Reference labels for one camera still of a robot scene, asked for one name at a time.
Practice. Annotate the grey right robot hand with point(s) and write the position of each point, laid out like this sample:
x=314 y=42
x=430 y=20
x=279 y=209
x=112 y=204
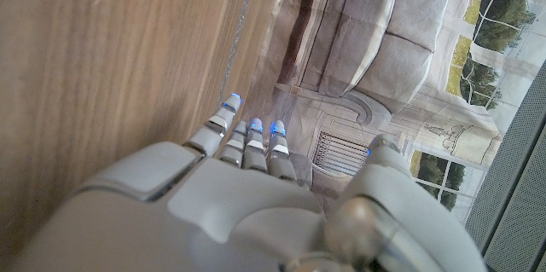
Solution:
x=213 y=221

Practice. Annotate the grey tape outline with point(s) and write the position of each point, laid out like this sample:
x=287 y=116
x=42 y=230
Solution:
x=239 y=20

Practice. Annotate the printed living room backdrop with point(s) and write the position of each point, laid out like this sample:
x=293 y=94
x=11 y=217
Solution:
x=362 y=42

